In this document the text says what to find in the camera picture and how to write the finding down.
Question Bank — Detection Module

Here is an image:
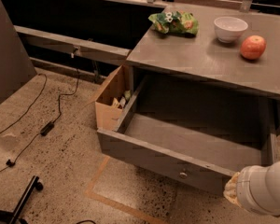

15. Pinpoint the cardboard box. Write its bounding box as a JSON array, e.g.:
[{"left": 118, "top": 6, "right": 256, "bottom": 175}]
[{"left": 94, "top": 65, "right": 132, "bottom": 130}]

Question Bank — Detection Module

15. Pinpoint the grey cabinet counter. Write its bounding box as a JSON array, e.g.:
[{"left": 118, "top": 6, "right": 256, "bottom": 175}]
[{"left": 127, "top": 3, "right": 280, "bottom": 100}]

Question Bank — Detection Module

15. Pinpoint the black chair base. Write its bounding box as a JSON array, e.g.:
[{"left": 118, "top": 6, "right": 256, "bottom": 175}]
[{"left": 0, "top": 175, "right": 43, "bottom": 224}]

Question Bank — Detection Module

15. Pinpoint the white bowl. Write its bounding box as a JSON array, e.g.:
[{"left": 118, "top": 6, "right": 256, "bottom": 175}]
[{"left": 214, "top": 17, "right": 248, "bottom": 43}]

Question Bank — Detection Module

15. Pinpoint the red apple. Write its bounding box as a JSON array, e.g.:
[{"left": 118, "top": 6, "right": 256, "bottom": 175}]
[{"left": 240, "top": 35, "right": 266, "bottom": 60}]

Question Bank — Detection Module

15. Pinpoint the green chip bag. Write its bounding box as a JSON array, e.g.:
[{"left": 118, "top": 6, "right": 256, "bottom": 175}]
[{"left": 148, "top": 11, "right": 199, "bottom": 35}]

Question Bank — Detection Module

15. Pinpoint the black power cable with adapter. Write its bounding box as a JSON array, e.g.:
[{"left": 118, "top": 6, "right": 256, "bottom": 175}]
[{"left": 0, "top": 47, "right": 82, "bottom": 175}]

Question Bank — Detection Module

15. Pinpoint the grey top drawer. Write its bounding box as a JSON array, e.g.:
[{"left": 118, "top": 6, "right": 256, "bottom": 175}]
[{"left": 98, "top": 75, "right": 275, "bottom": 195}]

